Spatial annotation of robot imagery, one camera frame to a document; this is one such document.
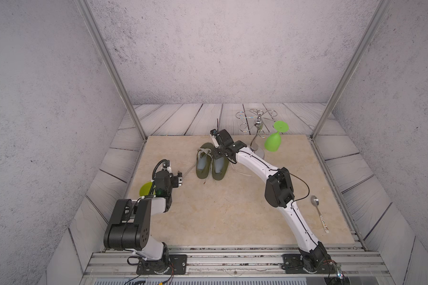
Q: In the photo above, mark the green plastic glass on table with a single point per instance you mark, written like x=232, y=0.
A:
x=145, y=189

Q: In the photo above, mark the olive green shoe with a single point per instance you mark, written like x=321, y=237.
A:
x=220, y=176
x=206, y=148

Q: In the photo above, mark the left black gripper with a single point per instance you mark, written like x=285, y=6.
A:
x=175, y=181

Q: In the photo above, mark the aluminium rail base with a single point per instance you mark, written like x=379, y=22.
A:
x=244, y=261

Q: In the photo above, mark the grey insole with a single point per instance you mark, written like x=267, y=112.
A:
x=219, y=165
x=203, y=162

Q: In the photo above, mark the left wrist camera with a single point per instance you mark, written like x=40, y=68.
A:
x=178, y=179

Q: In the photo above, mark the left aluminium frame post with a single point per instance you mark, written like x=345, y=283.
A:
x=101, y=46

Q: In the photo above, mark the hanging green plastic wine glass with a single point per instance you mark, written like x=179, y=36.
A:
x=273, y=141

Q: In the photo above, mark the silver metal glass stand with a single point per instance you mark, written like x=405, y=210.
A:
x=254, y=125

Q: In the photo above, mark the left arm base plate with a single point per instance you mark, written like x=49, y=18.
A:
x=167, y=265

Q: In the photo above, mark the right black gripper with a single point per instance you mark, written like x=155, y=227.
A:
x=215, y=154

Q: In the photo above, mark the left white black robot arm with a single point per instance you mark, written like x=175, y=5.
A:
x=129, y=225

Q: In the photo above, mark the right aluminium frame post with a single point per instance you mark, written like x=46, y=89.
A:
x=366, y=39

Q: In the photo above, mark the metal spoon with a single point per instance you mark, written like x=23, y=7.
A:
x=315, y=203

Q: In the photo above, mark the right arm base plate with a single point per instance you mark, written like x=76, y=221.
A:
x=298, y=264

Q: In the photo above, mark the aluminium frame post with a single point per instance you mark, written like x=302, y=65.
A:
x=366, y=39
x=101, y=46

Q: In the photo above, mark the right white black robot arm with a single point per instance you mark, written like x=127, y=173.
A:
x=279, y=193

